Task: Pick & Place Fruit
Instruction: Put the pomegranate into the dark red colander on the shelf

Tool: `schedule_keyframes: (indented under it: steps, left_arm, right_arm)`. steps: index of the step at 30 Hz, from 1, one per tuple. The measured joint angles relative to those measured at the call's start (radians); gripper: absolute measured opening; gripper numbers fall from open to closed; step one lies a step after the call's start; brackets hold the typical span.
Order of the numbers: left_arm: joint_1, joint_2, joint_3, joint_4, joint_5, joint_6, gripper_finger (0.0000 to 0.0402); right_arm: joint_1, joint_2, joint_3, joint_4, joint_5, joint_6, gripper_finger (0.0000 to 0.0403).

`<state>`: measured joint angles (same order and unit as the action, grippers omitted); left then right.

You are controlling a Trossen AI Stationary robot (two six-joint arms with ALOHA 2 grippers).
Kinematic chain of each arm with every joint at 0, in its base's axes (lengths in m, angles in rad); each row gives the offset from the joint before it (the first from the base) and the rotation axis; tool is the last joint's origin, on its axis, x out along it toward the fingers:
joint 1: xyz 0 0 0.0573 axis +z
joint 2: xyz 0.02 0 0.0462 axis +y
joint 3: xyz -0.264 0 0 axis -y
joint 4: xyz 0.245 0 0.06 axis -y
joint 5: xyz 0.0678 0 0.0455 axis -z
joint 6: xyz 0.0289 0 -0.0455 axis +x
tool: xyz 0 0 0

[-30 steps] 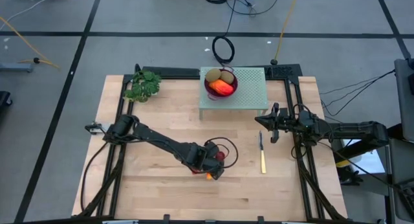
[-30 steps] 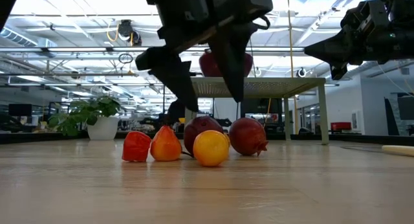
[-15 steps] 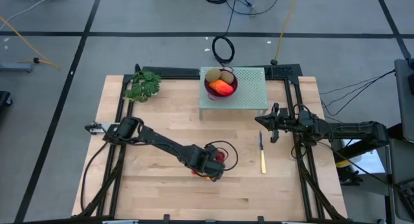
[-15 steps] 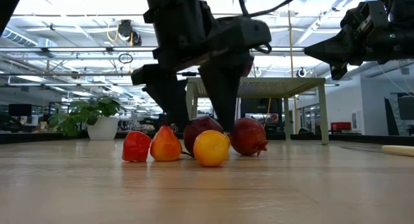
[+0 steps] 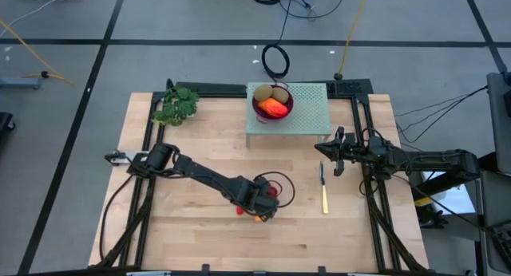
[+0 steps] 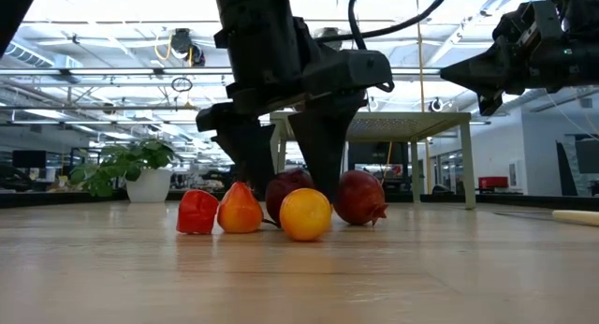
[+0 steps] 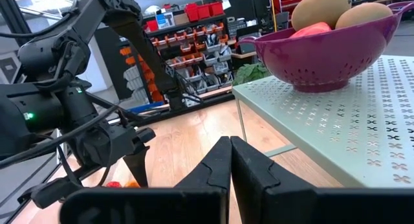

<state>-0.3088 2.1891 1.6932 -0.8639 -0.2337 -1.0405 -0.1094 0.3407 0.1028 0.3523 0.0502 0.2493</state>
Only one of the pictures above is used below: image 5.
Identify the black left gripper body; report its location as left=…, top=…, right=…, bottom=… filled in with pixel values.
left=239, top=175, right=280, bottom=223

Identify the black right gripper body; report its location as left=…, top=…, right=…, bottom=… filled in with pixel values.
left=334, top=126, right=368, bottom=177

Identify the knife with cream handle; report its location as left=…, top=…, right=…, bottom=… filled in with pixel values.
left=318, top=160, right=330, bottom=215

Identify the red orange mango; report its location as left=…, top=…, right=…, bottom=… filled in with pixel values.
left=257, top=97, right=290, bottom=119

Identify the brown kiwi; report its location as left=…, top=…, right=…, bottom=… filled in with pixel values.
left=271, top=86, right=291, bottom=105
left=253, top=83, right=275, bottom=102

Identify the purple plastic colander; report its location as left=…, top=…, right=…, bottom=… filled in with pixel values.
left=250, top=82, right=295, bottom=124

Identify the green perforated metal shelf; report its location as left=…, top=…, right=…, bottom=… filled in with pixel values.
left=245, top=82, right=333, bottom=150

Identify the white board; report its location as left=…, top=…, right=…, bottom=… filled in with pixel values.
left=433, top=183, right=477, bottom=216

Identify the green plant in white pot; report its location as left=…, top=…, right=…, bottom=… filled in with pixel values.
left=152, top=86, right=200, bottom=128

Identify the grey equipment cabinet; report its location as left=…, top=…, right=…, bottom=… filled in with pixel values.
left=485, top=71, right=511, bottom=175
left=477, top=171, right=511, bottom=275

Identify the black floor object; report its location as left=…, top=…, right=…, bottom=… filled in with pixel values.
left=0, top=112, right=16, bottom=136

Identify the grey table foot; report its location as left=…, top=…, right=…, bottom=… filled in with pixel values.
left=0, top=77, right=42, bottom=90

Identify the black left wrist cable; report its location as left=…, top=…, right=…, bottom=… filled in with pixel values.
left=255, top=171, right=296, bottom=209

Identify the yellow hanging cable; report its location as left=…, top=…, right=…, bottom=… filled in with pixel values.
left=334, top=0, right=372, bottom=81

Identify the coiled black floor cable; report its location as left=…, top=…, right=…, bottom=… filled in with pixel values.
left=261, top=43, right=291, bottom=81

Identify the yellow floor cable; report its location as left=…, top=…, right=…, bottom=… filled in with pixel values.
left=0, top=19, right=75, bottom=85

